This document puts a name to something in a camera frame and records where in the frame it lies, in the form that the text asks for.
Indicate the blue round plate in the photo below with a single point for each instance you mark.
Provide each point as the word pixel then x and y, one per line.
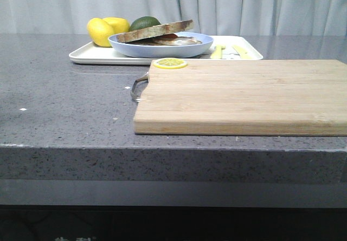
pixel 161 51

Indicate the fried egg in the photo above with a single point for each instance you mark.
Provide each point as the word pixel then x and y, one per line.
pixel 174 40

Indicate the bread slice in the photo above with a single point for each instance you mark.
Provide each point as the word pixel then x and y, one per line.
pixel 145 42
pixel 154 31

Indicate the white bear tray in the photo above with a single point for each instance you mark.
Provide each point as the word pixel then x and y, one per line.
pixel 91 54

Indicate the lemon slice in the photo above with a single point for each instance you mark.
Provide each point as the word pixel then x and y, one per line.
pixel 170 63

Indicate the yellow plastic fork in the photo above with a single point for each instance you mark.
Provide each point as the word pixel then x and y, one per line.
pixel 217 53

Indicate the yellow plastic knife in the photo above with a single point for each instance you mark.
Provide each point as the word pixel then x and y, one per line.
pixel 242 52

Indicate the green lime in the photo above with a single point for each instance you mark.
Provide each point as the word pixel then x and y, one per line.
pixel 144 22

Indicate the rear yellow lemon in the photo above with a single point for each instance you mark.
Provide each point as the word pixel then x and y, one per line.
pixel 120 25

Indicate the yellow lemon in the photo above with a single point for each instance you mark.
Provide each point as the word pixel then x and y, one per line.
pixel 99 31
pixel 120 25

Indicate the front yellow lemon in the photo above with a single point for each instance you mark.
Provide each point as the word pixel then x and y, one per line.
pixel 99 31

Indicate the grey curtain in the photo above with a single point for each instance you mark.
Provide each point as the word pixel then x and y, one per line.
pixel 214 17

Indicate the wooden cutting board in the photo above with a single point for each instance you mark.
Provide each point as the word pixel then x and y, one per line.
pixel 249 97

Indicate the metal cutting board handle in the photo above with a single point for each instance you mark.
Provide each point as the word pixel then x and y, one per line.
pixel 135 93

